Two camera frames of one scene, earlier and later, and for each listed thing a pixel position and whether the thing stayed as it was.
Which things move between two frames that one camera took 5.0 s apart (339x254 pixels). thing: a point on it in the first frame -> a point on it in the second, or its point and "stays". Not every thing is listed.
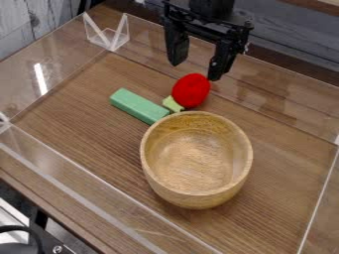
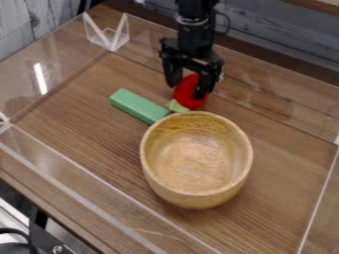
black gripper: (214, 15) -> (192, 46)
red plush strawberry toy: (191, 89) stays
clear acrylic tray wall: (194, 166) stays
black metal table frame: (51, 244) stays
